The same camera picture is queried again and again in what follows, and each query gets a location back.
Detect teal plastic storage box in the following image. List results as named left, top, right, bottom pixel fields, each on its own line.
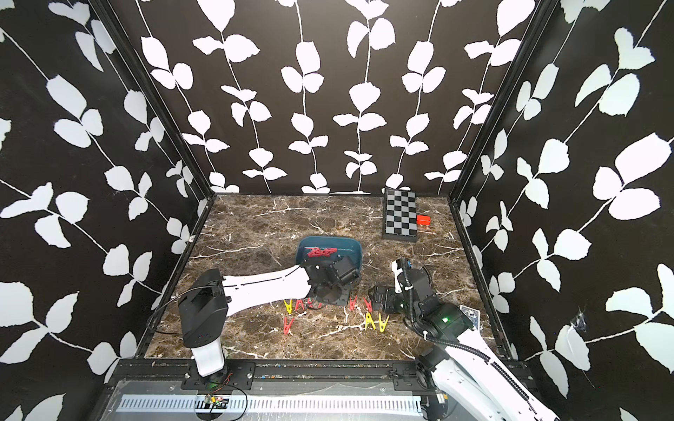
left=296, top=236, right=363, bottom=271

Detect black front mounting rail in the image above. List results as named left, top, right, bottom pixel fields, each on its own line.
left=111, top=359, right=432, bottom=392

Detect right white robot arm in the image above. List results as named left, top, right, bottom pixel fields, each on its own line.
left=370, top=258, right=558, bottom=420

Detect small red block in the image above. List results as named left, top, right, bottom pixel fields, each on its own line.
left=416, top=215, right=432, bottom=226

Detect small circuit board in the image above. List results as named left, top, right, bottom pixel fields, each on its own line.
left=196, top=395, right=229, bottom=412

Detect black white checkerboard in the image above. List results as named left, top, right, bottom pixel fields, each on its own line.
left=382, top=188, right=418, bottom=242

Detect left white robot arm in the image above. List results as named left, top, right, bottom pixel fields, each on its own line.
left=178, top=249, right=360, bottom=378

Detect white perforated rail strip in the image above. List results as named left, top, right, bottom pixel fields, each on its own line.
left=114, top=395, right=422, bottom=416

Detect yellow clothespin second row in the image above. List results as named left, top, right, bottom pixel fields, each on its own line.
left=378, top=314, right=390, bottom=333
left=364, top=312, right=377, bottom=330

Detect red clothespin second row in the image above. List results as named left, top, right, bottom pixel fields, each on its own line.
left=283, top=317, right=295, bottom=335

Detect blue playing card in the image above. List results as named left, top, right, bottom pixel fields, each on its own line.
left=460, top=305, right=480, bottom=326

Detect red clothespin flat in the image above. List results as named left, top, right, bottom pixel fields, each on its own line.
left=306, top=247, right=338, bottom=258

